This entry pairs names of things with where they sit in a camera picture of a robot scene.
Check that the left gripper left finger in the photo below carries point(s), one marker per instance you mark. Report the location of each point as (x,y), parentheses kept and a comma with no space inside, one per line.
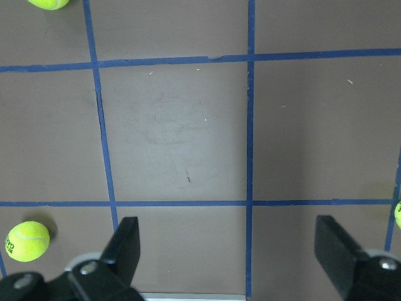
(109,277)

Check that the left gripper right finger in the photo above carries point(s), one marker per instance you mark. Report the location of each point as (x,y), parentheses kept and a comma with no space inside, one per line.
(355,272)

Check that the tennis ball centre row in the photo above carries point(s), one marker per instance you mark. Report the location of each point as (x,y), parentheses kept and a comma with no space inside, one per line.
(397,214)

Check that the tennis ball Roland Garros front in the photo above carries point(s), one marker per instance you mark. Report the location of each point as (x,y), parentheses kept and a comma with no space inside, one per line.
(27,241)

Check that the tennis ball far left side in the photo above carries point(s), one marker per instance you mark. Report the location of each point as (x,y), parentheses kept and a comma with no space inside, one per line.
(49,5)

